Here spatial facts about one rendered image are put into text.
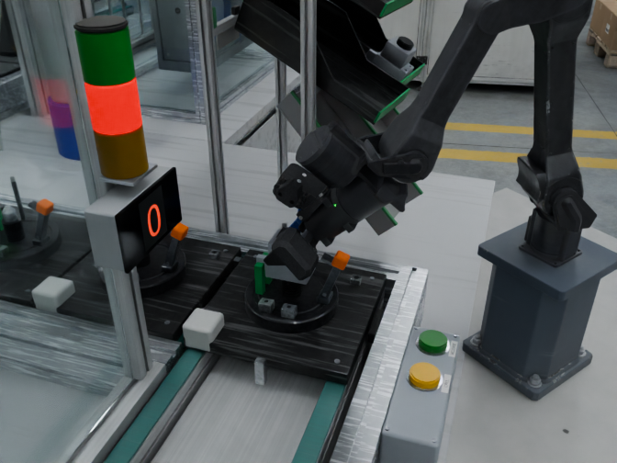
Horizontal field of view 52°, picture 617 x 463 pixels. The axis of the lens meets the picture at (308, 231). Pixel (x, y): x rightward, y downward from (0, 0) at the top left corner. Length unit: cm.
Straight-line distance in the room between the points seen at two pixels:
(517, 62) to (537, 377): 406
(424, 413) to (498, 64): 424
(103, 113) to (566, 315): 66
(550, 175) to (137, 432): 61
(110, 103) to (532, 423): 70
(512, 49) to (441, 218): 356
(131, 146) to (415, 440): 46
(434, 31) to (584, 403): 400
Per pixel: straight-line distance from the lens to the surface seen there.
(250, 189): 152
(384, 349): 90
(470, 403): 99
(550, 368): 102
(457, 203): 149
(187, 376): 89
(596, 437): 100
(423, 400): 84
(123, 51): 65
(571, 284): 91
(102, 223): 68
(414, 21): 481
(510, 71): 495
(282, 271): 90
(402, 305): 99
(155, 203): 72
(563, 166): 87
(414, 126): 77
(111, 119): 66
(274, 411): 88
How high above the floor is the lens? 156
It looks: 31 degrees down
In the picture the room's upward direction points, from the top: straight up
